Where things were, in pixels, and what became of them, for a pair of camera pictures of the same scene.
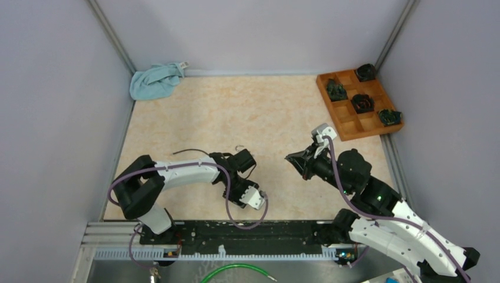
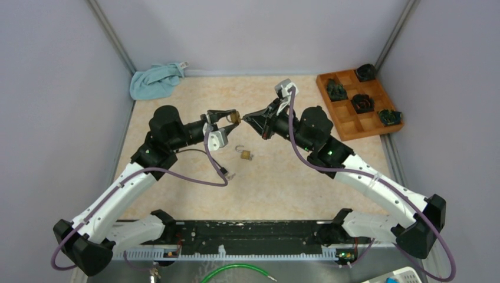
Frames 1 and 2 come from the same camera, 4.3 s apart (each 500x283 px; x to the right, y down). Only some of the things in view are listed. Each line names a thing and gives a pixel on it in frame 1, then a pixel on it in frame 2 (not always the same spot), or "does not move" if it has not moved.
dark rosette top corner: (365, 72) does not move
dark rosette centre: (362, 103) does not move
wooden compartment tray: (354, 105) does not move
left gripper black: (234, 198) -> (216, 115)
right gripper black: (299, 159) -> (264, 121)
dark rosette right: (389, 117) does not move
